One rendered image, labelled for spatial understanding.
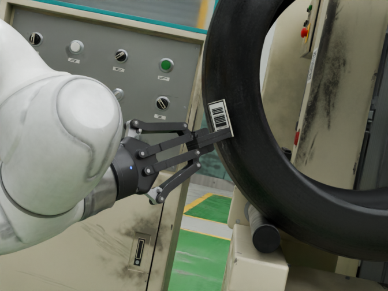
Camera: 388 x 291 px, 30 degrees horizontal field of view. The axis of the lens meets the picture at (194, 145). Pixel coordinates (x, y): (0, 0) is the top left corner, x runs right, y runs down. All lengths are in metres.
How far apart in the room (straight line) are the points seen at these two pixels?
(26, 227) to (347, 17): 0.90
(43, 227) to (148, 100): 1.05
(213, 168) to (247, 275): 9.24
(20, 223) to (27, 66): 0.18
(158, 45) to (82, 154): 1.18
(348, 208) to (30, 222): 0.50
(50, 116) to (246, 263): 0.53
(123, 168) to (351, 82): 0.69
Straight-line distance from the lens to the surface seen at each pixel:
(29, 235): 0.89
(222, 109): 1.13
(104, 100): 0.75
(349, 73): 1.53
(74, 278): 1.92
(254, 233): 1.16
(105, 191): 0.95
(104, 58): 1.91
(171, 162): 1.05
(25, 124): 0.77
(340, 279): 1.49
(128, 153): 0.99
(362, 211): 1.14
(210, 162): 10.40
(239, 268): 1.17
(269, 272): 1.17
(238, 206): 1.50
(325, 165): 1.53
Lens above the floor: 1.08
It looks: 3 degrees down
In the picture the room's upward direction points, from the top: 11 degrees clockwise
